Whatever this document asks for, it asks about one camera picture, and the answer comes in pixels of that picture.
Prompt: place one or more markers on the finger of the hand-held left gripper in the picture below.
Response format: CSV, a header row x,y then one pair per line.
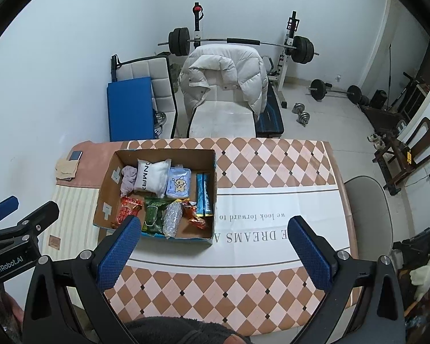
x,y
1,209
36,218

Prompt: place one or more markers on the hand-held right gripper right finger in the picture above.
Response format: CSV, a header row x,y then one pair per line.
x,y
310,254

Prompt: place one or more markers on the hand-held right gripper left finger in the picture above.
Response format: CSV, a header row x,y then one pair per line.
x,y
120,254

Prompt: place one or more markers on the red snack packet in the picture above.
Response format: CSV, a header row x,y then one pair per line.
x,y
129,208

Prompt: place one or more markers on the green snack packet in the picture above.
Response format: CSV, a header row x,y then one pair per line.
x,y
154,215

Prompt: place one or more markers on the cardboard box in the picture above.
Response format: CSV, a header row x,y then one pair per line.
x,y
107,200

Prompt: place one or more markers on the silver glitter packet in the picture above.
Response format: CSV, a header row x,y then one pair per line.
x,y
172,220

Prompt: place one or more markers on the purple cloth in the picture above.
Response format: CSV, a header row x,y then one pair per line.
x,y
129,181

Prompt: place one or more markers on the white pillow bag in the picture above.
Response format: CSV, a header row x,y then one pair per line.
x,y
152,179

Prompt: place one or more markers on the orange snack packet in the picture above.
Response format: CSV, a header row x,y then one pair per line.
x,y
195,218

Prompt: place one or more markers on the blue cartoon tissue pack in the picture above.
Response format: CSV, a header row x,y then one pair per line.
x,y
179,184

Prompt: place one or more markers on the long blue packet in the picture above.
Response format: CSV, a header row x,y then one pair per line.
x,y
204,197

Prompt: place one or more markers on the pink cream striped blanket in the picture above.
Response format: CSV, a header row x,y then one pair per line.
x,y
75,208

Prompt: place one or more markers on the beige cloth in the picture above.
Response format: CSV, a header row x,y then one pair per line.
x,y
67,170

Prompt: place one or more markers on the beige round chair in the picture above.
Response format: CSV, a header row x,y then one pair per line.
x,y
369,215

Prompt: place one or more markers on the smartphone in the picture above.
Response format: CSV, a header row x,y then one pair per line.
x,y
75,156

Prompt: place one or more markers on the dark fleece clothing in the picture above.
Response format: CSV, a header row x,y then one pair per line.
x,y
182,331

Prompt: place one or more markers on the white shoes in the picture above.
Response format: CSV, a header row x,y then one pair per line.
x,y
376,139

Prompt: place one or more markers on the chrome dumbbell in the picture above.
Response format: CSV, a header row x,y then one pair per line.
x,y
298,108
304,119

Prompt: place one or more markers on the chrome weight plates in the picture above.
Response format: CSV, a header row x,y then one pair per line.
x,y
159,123

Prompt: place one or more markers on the blue folded mat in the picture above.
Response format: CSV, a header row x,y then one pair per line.
x,y
129,111

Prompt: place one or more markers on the dark exercise machine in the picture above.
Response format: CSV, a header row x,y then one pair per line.
x,y
383,116

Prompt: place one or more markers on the white chair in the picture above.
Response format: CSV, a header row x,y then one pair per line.
x,y
222,122

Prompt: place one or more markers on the brown wooden chair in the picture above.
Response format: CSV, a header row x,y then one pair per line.
x,y
428,139

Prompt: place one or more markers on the short barbell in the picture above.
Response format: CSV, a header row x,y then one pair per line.
x,y
317,89

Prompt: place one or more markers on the black speaker box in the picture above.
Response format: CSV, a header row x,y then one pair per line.
x,y
378,99

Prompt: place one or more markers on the grey chair with blue mat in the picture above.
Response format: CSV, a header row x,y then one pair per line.
x,y
161,79

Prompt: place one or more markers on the thin black stick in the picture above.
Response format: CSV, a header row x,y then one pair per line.
x,y
389,75

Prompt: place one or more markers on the white puffer jacket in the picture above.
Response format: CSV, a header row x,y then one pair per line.
x,y
218,68

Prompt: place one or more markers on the racked barbell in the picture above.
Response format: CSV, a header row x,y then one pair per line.
x,y
215,40

